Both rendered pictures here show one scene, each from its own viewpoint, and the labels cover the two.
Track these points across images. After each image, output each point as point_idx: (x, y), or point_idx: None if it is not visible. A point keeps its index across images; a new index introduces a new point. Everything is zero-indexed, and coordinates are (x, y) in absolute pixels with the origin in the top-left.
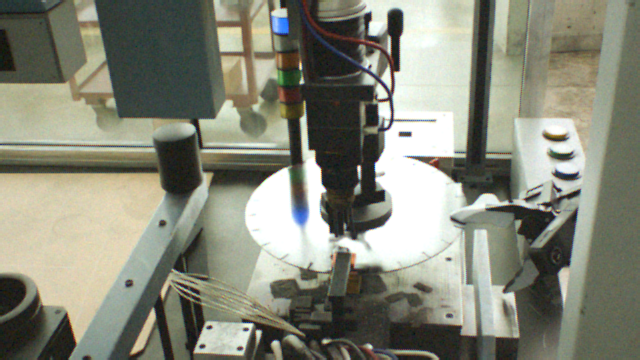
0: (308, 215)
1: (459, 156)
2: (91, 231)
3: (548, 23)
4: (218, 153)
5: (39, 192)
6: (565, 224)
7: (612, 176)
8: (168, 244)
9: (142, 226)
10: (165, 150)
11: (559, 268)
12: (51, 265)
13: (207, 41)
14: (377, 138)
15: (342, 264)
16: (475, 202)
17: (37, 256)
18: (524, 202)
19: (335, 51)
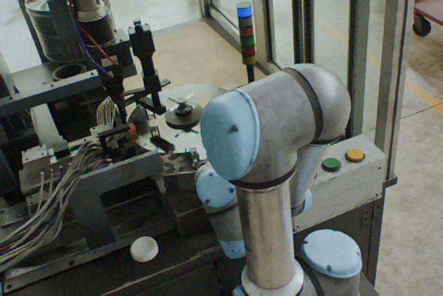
0: (167, 107)
1: None
2: (192, 73)
3: (388, 81)
4: (272, 67)
5: (208, 46)
6: (183, 175)
7: None
8: (80, 81)
9: (206, 82)
10: None
11: (171, 191)
12: (164, 77)
13: (51, 9)
14: (144, 82)
15: (119, 127)
16: (201, 145)
17: (167, 71)
18: (196, 156)
19: (77, 32)
